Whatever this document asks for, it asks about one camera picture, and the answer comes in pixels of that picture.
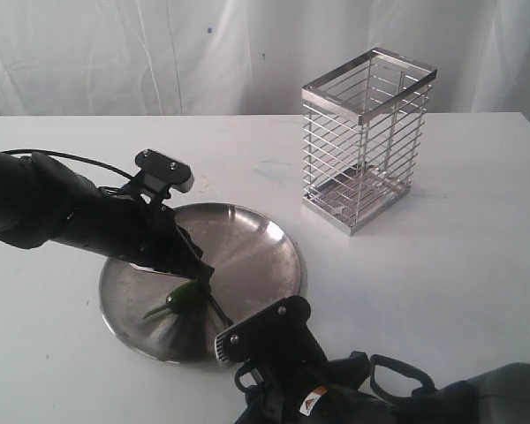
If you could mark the round stainless steel plate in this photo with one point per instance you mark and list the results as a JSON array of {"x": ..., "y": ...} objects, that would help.
[{"x": 255, "y": 262}]

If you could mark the green chili pepper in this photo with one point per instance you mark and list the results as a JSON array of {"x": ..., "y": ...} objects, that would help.
[{"x": 181, "y": 299}]

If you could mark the black handled knife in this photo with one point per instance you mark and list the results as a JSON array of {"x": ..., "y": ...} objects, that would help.
[{"x": 206, "y": 290}]

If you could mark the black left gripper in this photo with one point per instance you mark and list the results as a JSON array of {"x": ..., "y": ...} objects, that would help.
[{"x": 122, "y": 228}]

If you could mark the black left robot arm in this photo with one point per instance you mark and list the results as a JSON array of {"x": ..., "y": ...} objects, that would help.
[{"x": 43, "y": 200}]

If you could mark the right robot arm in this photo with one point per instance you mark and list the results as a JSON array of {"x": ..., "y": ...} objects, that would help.
[{"x": 379, "y": 389}]

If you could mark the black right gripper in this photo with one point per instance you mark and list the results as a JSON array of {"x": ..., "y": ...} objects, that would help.
[{"x": 287, "y": 375}]

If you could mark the wire metal utensil holder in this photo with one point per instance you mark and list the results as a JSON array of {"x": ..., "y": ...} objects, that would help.
[{"x": 362, "y": 124}]

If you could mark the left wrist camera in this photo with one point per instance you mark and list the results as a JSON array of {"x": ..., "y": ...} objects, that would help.
[{"x": 161, "y": 173}]

